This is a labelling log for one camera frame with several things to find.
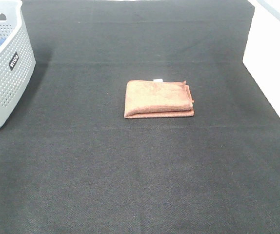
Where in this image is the white plastic basket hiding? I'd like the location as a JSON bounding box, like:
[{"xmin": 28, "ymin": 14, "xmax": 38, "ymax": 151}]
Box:
[{"xmin": 243, "ymin": 0, "xmax": 280, "ymax": 118}]

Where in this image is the brown microfiber towel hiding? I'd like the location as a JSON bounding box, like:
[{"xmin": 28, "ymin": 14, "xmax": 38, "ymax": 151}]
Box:
[{"xmin": 124, "ymin": 80, "xmax": 194, "ymax": 119}]

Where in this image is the grey perforated laundry basket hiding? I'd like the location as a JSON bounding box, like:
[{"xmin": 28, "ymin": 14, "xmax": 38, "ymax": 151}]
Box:
[{"xmin": 0, "ymin": 0, "xmax": 36, "ymax": 128}]

